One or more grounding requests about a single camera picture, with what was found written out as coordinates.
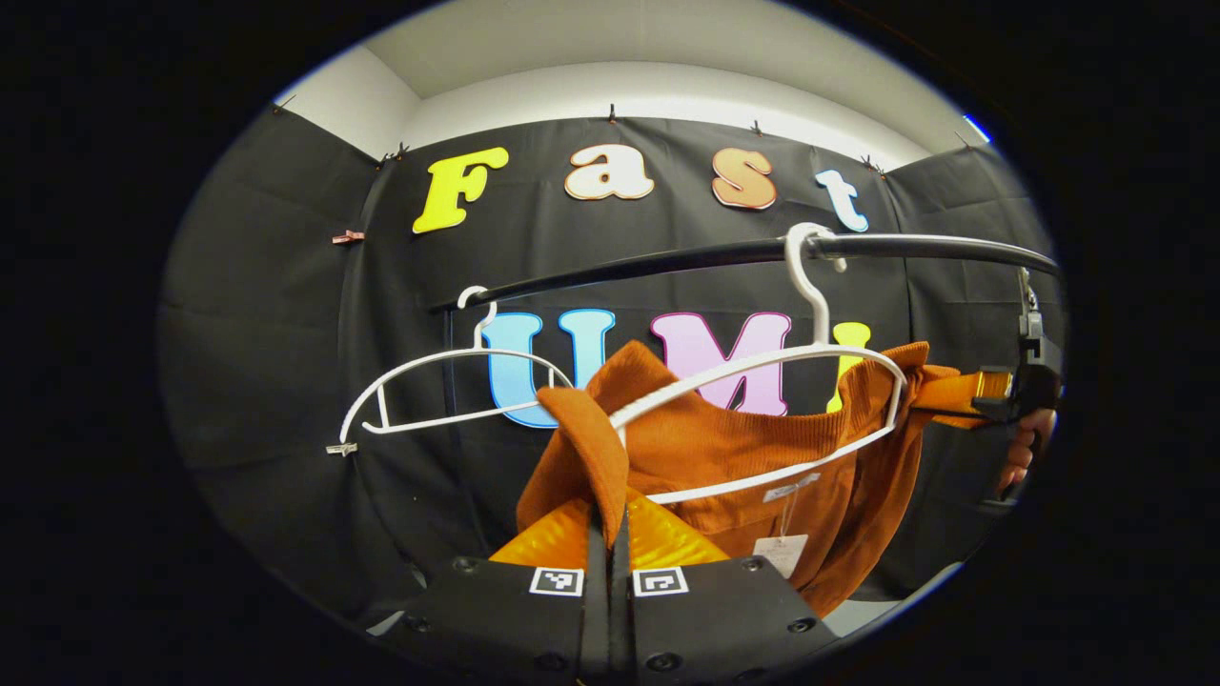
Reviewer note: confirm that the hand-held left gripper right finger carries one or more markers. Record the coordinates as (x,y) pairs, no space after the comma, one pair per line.
(621,619)

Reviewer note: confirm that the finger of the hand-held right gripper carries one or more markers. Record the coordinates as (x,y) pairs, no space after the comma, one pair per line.
(977,386)

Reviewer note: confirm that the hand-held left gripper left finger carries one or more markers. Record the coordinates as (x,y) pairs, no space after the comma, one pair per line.
(596,619)

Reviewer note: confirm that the white clothes hanger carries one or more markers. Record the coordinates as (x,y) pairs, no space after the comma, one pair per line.
(813,305)

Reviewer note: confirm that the black clothes rack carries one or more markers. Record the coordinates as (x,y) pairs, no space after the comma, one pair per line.
(705,255)

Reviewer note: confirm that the empty white hanger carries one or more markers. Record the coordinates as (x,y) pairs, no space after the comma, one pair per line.
(448,353)

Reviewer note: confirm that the small ceiling light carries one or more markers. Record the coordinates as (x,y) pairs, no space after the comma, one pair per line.
(977,128)

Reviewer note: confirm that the copper clip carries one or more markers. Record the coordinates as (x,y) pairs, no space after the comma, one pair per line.
(341,449)
(348,236)

